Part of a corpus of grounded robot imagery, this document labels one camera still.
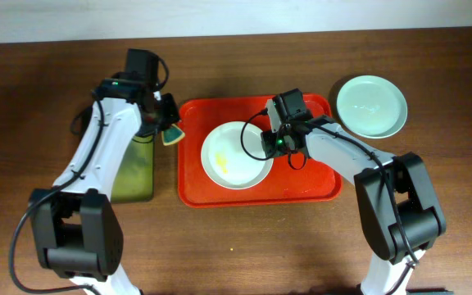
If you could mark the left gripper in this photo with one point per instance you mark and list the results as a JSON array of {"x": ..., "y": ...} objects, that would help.
[{"x": 170, "y": 113}]

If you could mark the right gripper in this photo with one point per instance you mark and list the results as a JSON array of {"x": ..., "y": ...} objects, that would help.
[{"x": 268, "y": 148}]

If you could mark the green and yellow sponge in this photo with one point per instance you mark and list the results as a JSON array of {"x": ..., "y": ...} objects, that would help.
[{"x": 172, "y": 135}]

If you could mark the white plate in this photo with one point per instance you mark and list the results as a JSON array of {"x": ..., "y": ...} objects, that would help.
[{"x": 226, "y": 163}]

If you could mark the green plate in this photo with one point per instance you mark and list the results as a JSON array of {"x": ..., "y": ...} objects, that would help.
[{"x": 372, "y": 106}]

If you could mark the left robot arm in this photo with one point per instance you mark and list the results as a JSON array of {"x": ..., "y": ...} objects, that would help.
[{"x": 76, "y": 232}]

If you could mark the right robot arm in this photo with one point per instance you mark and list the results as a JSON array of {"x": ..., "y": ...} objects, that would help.
[{"x": 401, "y": 216}]

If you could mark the red plastic tray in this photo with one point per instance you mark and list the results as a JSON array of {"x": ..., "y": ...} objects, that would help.
[{"x": 308, "y": 181}]

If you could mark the black tray with soapy water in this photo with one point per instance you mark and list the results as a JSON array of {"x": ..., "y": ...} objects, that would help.
[{"x": 134, "y": 180}]

